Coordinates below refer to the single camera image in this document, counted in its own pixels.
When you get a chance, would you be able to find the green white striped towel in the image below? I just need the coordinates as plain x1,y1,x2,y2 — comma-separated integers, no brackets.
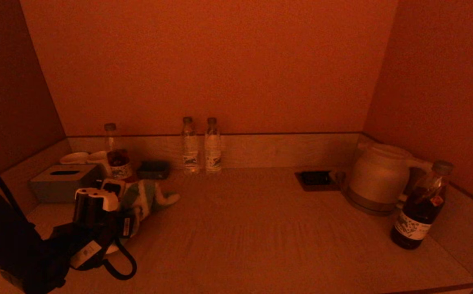
107,180,181,254

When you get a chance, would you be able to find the grey tissue box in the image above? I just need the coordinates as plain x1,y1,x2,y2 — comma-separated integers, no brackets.
30,165,102,204

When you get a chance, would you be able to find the white tall cup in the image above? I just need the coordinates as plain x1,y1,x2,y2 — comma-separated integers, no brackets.
87,151,113,178

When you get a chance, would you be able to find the small red tea bottle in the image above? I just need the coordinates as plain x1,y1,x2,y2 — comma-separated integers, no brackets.
104,123,135,181

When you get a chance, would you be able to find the white shallow cup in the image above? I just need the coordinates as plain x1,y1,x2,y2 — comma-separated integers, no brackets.
60,152,90,165

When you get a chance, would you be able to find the small dark teal box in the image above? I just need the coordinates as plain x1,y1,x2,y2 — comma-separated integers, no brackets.
138,160,171,180

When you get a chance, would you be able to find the clear water bottle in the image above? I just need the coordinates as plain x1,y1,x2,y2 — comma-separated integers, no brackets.
204,117,222,174
181,117,200,174

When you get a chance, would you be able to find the black recessed power socket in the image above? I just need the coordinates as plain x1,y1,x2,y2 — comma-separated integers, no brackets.
294,170,339,192

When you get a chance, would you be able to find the grey kettle base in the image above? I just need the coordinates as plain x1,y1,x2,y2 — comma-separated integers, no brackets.
344,189,402,216

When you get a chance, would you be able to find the white electric kettle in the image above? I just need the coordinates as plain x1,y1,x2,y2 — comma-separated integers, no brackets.
344,142,433,205

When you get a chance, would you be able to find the large dark tea bottle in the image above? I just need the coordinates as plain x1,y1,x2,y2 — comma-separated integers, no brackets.
390,160,454,250

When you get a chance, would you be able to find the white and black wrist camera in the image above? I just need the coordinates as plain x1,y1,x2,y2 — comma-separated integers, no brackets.
72,178,127,227

